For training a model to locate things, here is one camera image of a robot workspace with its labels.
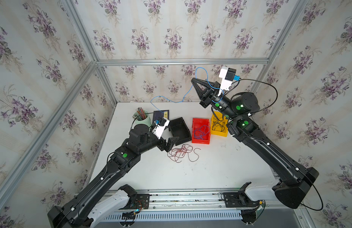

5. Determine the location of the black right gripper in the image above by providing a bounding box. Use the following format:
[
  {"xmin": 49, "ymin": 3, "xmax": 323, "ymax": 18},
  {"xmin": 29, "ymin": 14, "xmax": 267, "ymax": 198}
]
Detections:
[{"xmin": 194, "ymin": 78, "xmax": 240, "ymax": 123}]

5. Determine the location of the black plastic bin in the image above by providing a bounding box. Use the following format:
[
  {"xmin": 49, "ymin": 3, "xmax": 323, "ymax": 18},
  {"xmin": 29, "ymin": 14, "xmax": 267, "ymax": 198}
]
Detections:
[{"xmin": 169, "ymin": 117, "xmax": 192, "ymax": 146}]

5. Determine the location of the black wire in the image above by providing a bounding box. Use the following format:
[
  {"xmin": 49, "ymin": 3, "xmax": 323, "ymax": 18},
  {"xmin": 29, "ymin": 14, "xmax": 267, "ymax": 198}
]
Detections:
[{"xmin": 212, "ymin": 107, "xmax": 227, "ymax": 134}]

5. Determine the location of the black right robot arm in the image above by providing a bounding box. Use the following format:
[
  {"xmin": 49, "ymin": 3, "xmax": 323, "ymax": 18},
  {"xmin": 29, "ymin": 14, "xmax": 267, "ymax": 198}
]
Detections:
[{"xmin": 191, "ymin": 78, "xmax": 319, "ymax": 209}]

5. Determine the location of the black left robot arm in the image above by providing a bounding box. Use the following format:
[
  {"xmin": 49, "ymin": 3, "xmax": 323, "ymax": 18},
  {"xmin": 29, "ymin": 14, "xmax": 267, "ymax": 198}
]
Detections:
[{"xmin": 47, "ymin": 124, "xmax": 178, "ymax": 228}]

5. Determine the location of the dark blue book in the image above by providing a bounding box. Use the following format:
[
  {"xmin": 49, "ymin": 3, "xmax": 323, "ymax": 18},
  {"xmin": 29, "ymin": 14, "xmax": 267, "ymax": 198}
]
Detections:
[{"xmin": 152, "ymin": 110, "xmax": 169, "ymax": 122}]

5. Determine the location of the red plastic bin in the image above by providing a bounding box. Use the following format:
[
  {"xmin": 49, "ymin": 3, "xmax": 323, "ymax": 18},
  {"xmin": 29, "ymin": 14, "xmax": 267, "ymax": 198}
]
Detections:
[{"xmin": 192, "ymin": 118, "xmax": 211, "ymax": 144}]

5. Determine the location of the green pen cup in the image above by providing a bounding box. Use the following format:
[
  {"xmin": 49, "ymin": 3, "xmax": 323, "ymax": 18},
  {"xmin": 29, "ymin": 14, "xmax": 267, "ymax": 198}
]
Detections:
[{"xmin": 133, "ymin": 110, "xmax": 152, "ymax": 127}]

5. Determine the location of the coloured pencils bundle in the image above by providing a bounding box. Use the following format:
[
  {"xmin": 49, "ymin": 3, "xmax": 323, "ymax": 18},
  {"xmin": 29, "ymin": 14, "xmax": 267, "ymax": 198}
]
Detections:
[{"xmin": 133, "ymin": 107, "xmax": 148, "ymax": 121}]

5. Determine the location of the yellow plastic bin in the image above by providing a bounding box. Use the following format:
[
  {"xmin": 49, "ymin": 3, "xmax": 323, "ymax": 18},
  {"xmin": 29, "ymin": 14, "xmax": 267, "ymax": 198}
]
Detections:
[{"xmin": 210, "ymin": 112, "xmax": 228, "ymax": 137}]

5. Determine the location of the white ventilation grille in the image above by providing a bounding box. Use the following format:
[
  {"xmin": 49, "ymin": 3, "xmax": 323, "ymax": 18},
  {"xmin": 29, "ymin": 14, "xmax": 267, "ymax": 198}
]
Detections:
[{"xmin": 100, "ymin": 210, "xmax": 242, "ymax": 222}]

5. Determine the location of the red wire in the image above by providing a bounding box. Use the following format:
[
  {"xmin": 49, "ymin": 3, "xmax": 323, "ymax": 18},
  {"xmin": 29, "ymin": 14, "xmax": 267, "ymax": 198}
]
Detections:
[{"xmin": 167, "ymin": 143, "xmax": 202, "ymax": 163}]

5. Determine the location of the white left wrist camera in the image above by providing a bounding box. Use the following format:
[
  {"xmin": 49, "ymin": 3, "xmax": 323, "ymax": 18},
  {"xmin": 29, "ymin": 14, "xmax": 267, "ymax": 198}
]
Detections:
[{"xmin": 151, "ymin": 117, "xmax": 169, "ymax": 139}]

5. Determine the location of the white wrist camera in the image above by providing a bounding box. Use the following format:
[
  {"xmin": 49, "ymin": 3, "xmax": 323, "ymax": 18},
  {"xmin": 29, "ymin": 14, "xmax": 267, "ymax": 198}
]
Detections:
[
  {"xmin": 218, "ymin": 66, "xmax": 240, "ymax": 96},
  {"xmin": 151, "ymin": 117, "xmax": 169, "ymax": 139}
]

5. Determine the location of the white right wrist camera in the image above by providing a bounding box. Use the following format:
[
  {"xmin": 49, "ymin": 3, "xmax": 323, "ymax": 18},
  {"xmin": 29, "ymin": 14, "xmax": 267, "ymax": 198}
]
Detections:
[{"xmin": 218, "ymin": 66, "xmax": 240, "ymax": 96}]

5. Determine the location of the aluminium rail frame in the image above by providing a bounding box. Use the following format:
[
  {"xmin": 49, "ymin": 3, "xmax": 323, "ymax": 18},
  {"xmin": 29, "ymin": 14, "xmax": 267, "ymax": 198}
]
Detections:
[{"xmin": 67, "ymin": 188, "xmax": 302, "ymax": 213}]

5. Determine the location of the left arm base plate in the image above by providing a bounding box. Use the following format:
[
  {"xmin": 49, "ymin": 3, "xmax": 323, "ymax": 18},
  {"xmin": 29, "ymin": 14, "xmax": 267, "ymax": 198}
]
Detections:
[{"xmin": 118, "ymin": 193, "xmax": 150, "ymax": 210}]

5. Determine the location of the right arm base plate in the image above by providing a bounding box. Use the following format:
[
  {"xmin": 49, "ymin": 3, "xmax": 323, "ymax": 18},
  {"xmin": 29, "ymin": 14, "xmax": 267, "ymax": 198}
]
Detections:
[{"xmin": 221, "ymin": 192, "xmax": 260, "ymax": 208}]

